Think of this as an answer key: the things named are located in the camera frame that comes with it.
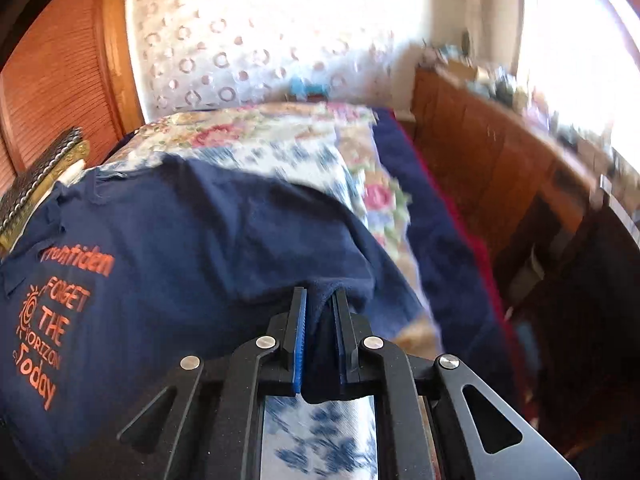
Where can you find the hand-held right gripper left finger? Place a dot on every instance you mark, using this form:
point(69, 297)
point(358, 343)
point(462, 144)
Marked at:
point(298, 345)

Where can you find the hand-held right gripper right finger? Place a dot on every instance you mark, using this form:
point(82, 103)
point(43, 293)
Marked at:
point(341, 347)

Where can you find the navy t-shirt with orange print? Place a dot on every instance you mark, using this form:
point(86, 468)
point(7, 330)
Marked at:
point(200, 240)

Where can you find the pink floral quilt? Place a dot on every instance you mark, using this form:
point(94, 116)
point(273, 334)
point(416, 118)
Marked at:
point(382, 195)

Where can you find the navy blanket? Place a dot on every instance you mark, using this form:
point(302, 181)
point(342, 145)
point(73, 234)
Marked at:
point(435, 210)

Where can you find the blue floral bedsheet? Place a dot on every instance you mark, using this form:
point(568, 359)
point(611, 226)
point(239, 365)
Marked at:
point(310, 170)

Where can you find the dark furniture piece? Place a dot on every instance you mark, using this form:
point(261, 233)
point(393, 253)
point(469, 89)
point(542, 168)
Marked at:
point(575, 310)

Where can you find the wooden cabinet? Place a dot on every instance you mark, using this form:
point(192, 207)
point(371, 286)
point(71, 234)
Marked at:
point(490, 150)

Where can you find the teal object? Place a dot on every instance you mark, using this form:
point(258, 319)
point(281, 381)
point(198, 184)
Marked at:
point(305, 88)

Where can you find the cream folded cloth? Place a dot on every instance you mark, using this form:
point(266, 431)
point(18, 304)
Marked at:
point(70, 172)

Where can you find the stack of folded cloths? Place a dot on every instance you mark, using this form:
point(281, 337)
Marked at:
point(76, 152)

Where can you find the dark patterned folded blanket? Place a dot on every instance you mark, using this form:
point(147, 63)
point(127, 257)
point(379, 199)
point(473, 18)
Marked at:
point(35, 180)

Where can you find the sheer curtain with circles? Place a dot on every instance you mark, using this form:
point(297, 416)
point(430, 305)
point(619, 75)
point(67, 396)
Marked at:
point(225, 35)

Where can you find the wooden louvred wardrobe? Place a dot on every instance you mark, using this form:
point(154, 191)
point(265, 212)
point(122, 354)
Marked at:
point(60, 60)

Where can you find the window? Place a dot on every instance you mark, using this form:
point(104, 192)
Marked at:
point(565, 35)

